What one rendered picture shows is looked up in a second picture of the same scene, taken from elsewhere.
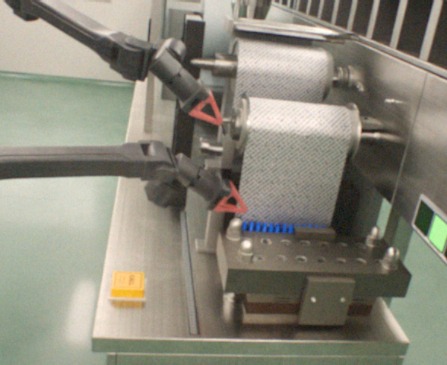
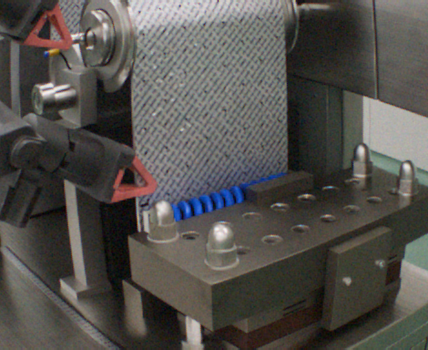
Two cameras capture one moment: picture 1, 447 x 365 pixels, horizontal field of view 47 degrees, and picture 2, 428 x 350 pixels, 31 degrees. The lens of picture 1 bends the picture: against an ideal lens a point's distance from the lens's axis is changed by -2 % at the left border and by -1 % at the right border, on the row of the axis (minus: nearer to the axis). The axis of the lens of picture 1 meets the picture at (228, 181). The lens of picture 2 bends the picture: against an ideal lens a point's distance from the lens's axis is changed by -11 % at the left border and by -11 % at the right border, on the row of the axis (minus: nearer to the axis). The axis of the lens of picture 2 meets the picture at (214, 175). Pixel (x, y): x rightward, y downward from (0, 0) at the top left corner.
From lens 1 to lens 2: 40 cm
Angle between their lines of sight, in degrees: 25
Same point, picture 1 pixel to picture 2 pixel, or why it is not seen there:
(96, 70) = not seen: outside the picture
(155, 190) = (7, 196)
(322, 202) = (269, 131)
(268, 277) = (276, 276)
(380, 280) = (410, 214)
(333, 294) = (369, 262)
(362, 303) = (392, 262)
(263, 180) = (171, 118)
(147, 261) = (20, 334)
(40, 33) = not seen: outside the picture
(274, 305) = (285, 321)
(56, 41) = not seen: outside the picture
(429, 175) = not seen: outside the picture
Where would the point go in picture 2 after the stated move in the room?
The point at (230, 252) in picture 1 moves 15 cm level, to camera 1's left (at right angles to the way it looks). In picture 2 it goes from (188, 262) to (61, 285)
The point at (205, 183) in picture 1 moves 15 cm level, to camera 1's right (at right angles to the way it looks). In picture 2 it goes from (86, 153) to (207, 131)
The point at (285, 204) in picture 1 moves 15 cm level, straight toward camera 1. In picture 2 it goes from (214, 154) to (260, 195)
